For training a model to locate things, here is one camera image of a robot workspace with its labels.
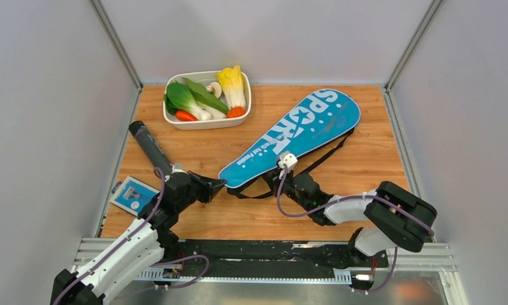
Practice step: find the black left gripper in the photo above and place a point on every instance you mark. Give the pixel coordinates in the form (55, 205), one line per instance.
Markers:
(209, 186)

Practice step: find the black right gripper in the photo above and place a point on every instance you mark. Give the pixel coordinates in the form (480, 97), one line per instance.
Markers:
(272, 180)

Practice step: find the black shuttlecock tube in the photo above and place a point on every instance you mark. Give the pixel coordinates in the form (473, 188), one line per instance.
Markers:
(150, 147)

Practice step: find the blue racket bag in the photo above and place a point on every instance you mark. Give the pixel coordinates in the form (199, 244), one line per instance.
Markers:
(320, 118)

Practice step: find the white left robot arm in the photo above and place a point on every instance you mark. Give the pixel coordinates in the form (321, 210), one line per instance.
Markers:
(143, 244)

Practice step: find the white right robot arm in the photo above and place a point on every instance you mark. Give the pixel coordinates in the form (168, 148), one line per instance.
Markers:
(400, 218)

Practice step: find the blue book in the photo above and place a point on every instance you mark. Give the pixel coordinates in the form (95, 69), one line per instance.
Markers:
(131, 195)

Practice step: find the red pepper toy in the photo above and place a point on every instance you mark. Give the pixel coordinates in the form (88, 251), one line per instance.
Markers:
(185, 116)

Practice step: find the green leaf vegetable toy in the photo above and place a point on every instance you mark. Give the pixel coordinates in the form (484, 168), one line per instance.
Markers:
(206, 97)

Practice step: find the orange carrot toy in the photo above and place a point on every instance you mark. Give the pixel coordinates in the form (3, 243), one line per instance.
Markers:
(236, 112)

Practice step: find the white rectangular tray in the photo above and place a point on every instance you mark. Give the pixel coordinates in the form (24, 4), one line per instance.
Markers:
(218, 120)

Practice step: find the green bok choy toy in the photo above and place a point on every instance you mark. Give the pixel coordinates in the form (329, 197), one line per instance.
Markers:
(179, 97)

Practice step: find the beige mushroom toy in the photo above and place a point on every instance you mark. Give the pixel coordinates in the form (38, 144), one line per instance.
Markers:
(215, 89)

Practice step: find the yellow cabbage toy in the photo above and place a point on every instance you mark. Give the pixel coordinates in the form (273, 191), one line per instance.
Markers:
(232, 83)

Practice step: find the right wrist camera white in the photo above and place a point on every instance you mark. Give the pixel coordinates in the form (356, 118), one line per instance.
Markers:
(287, 160)

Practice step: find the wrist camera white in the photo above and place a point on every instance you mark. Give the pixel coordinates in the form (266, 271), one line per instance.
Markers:
(287, 160)
(177, 168)

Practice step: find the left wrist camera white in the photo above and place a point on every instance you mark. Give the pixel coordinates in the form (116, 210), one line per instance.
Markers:
(177, 168)

